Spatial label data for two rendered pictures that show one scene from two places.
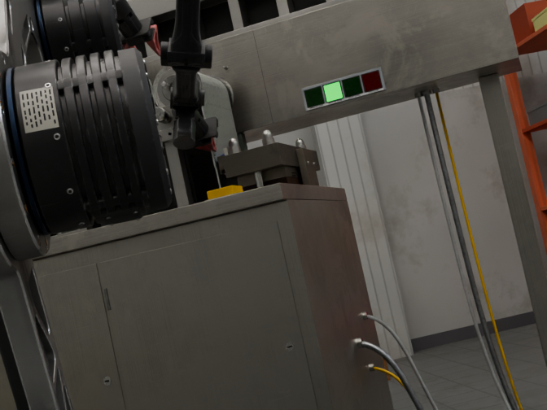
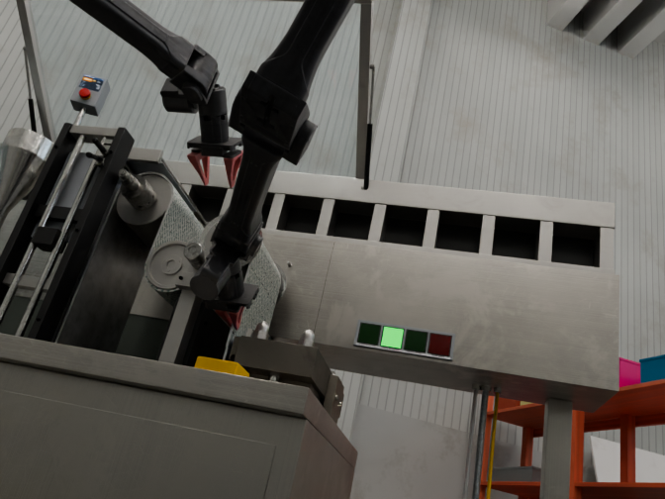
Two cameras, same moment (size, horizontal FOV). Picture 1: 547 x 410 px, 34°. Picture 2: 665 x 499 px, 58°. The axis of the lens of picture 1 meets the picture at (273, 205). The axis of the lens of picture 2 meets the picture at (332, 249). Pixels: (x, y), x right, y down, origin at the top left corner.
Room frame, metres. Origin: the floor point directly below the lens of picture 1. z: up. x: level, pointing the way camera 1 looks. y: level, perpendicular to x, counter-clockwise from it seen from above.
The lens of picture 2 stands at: (1.21, 0.04, 0.73)
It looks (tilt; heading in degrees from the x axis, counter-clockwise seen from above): 24 degrees up; 357
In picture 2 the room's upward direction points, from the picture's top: 13 degrees clockwise
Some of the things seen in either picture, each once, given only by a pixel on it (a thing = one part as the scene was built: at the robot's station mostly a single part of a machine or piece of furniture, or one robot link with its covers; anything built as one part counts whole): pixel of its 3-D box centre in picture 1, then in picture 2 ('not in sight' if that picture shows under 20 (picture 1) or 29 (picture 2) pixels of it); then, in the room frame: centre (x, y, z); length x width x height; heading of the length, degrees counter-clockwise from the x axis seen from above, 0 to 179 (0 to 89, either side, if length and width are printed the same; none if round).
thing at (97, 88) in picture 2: not in sight; (90, 92); (2.65, 0.71, 1.66); 0.07 x 0.07 x 0.10; 1
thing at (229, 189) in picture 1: (225, 193); (222, 371); (2.19, 0.11, 0.91); 0.07 x 0.07 x 0.02; 73
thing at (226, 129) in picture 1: (223, 137); (252, 324); (2.55, 0.10, 1.10); 0.23 x 0.01 x 0.18; 163
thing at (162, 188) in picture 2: not in sight; (164, 224); (2.66, 0.39, 1.34); 0.25 x 0.14 x 0.14; 163
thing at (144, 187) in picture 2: not in sight; (139, 192); (2.51, 0.44, 1.34); 0.06 x 0.06 x 0.06; 73
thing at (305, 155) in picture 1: (308, 167); (332, 405); (2.54, -0.12, 0.97); 0.10 x 0.03 x 0.11; 163
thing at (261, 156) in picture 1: (273, 163); (295, 380); (2.56, -0.03, 1.00); 0.40 x 0.16 x 0.06; 163
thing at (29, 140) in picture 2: not in sight; (30, 150); (2.77, 0.85, 1.50); 0.14 x 0.14 x 0.06
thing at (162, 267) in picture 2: not in sight; (191, 286); (2.61, 0.27, 1.18); 0.26 x 0.12 x 0.12; 163
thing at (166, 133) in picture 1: (174, 160); (182, 315); (2.43, 0.24, 1.05); 0.06 x 0.05 x 0.31; 163
